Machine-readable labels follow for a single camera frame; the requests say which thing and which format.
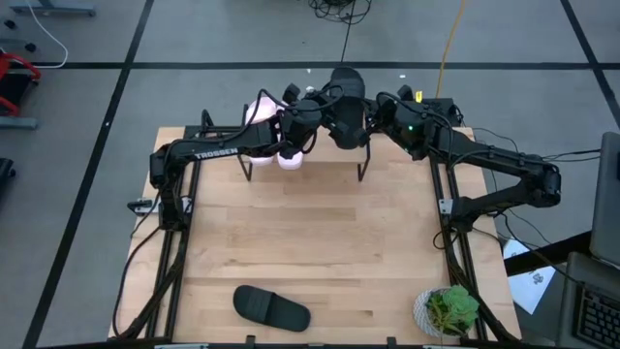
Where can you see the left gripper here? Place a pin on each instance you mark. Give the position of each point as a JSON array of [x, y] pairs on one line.
[[300, 121]]

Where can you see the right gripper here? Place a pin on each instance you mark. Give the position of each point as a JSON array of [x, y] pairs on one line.
[[392, 116]]

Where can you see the black rubber slide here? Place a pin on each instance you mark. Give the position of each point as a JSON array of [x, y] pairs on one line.
[[271, 307], [349, 82]]

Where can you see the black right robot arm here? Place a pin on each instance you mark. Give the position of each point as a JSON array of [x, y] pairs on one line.
[[508, 162]]

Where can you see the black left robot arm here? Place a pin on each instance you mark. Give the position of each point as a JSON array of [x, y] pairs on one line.
[[213, 152]]

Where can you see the succulent in white pot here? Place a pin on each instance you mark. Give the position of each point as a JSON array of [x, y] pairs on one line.
[[453, 305]]

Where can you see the black silver table clamp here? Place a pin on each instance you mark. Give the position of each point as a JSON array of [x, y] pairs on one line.
[[143, 207]]

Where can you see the white paper sheet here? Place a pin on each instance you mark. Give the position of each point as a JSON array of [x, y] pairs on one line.
[[533, 286]]

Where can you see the grey laptop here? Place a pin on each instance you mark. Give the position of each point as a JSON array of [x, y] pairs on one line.
[[605, 203]]

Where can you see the grey metal stand base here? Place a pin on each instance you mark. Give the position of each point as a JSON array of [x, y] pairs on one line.
[[53, 8]]

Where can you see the black caster wheel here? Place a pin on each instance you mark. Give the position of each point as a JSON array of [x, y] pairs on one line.
[[9, 23], [30, 47]]

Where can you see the red black cart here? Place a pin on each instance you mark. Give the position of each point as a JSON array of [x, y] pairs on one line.
[[14, 87]]

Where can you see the wooden shelf black metal frame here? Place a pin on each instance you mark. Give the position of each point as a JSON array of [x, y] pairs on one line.
[[324, 156]]

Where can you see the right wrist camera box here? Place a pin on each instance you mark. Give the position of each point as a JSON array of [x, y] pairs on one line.
[[405, 93]]

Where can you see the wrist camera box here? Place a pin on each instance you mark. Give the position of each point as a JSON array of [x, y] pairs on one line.
[[405, 93], [291, 92]]

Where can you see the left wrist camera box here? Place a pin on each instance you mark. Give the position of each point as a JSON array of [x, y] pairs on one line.
[[291, 92]]

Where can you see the silver bracket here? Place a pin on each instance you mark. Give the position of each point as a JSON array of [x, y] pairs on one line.
[[445, 206]]

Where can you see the black aluminium rig frame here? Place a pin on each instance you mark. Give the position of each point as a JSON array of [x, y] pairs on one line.
[[191, 132]]

